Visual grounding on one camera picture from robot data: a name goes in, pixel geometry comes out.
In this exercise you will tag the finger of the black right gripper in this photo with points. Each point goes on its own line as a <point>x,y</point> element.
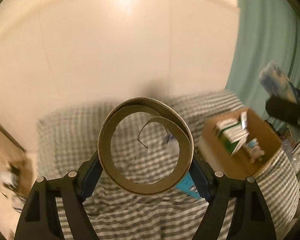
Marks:
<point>284,110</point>

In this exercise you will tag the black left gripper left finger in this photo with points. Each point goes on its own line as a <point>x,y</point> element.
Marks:
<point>39,218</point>

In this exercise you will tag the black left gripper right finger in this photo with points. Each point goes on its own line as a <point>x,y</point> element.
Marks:
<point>251,218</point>

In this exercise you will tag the clear blue plastic packet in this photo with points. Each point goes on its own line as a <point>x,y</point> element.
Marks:
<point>274,80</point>

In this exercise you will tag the white ointment tube box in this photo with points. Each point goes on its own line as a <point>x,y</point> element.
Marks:
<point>244,120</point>

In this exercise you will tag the small white blue toy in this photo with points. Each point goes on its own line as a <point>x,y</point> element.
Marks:
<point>254,150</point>

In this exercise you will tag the small cardboard box left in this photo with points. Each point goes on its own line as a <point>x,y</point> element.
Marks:
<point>15,164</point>

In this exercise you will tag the brown cardboard box right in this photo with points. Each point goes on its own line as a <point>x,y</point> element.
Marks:
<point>238,166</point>

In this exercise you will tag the green white medicine box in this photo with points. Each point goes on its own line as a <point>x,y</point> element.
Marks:
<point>230,133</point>

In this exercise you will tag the teal blue packet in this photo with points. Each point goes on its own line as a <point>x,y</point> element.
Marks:
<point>187,186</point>

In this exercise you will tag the teal curtain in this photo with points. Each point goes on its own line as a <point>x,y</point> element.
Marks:
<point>269,30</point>

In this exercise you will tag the grey white checked blanket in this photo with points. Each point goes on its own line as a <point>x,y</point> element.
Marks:
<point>69,137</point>

